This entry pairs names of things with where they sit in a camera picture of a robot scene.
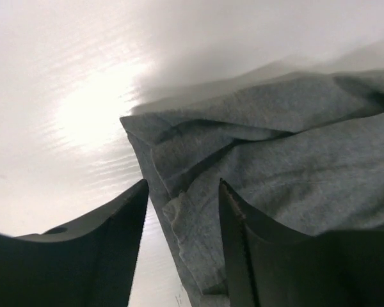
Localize grey cotton shorts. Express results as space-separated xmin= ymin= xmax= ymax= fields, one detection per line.
xmin=121 ymin=70 xmax=384 ymax=306

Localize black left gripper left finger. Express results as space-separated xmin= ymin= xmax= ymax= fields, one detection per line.
xmin=0 ymin=180 xmax=148 ymax=306

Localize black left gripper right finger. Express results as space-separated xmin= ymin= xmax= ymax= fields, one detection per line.
xmin=218 ymin=180 xmax=384 ymax=307

